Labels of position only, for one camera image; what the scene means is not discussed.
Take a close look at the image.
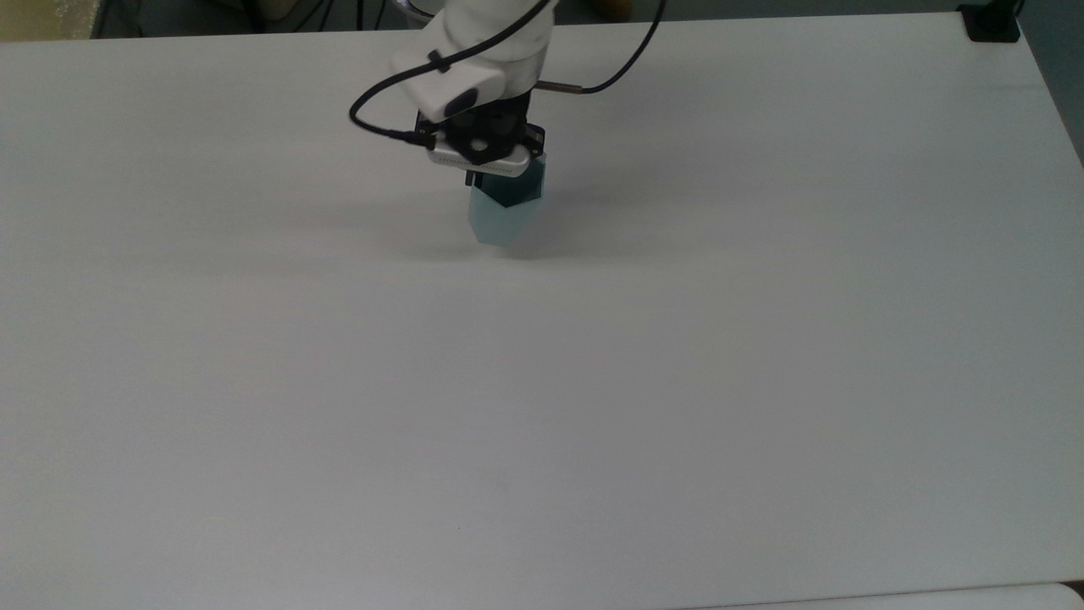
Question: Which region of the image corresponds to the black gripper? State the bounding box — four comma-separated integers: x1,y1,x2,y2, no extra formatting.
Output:
413,87,548,190

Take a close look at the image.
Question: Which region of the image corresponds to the white rounded side table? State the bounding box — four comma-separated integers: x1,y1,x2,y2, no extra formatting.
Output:
694,582,1084,610

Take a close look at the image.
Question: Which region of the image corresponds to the light blue plastic cup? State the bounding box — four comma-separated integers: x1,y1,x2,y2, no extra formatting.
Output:
468,151,548,248

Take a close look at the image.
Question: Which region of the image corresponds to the black table clamp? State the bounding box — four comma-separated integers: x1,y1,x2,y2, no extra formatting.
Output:
958,0,1023,43

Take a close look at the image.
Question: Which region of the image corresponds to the black cable with metal plug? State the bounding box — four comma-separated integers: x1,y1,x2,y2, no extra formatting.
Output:
537,0,666,95

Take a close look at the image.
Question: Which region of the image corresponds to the dark grey seat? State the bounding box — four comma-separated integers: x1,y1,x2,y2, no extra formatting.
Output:
91,0,255,38

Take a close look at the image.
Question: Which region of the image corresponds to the silver camera bar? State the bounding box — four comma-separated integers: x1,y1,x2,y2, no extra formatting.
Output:
425,140,535,180

